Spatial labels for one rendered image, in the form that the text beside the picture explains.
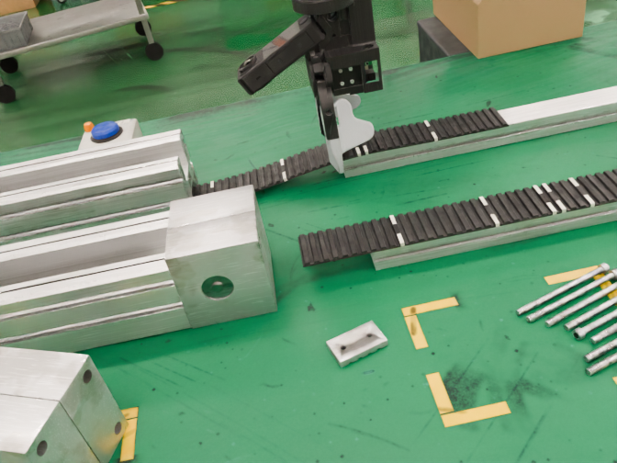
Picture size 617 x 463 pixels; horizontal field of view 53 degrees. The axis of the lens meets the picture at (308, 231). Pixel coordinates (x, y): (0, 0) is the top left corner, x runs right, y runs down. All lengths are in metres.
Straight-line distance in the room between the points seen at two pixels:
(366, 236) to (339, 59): 0.21
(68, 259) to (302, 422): 0.31
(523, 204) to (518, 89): 0.34
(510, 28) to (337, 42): 0.44
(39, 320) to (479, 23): 0.79
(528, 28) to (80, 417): 0.89
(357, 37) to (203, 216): 0.27
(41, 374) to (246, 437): 0.17
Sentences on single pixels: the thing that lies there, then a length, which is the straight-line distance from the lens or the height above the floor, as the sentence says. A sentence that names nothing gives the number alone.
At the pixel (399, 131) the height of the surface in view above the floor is 0.82.
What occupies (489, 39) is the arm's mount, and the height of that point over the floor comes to 0.81.
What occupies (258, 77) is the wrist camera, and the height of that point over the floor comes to 0.94.
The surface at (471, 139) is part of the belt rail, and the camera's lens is 0.83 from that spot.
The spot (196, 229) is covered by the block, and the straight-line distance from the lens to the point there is 0.62.
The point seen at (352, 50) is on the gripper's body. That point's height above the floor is 0.95.
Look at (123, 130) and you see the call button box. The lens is 0.94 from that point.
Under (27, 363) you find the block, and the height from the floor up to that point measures 0.87.
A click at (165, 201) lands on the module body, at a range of 0.79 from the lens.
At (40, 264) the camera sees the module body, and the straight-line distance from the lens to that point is 0.71.
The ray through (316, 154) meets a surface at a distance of 0.82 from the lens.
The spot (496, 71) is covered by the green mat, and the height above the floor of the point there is 0.78.
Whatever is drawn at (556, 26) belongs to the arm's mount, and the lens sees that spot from 1.14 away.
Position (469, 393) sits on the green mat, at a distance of 0.55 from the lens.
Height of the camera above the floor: 1.22
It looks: 37 degrees down
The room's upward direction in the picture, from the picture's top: 12 degrees counter-clockwise
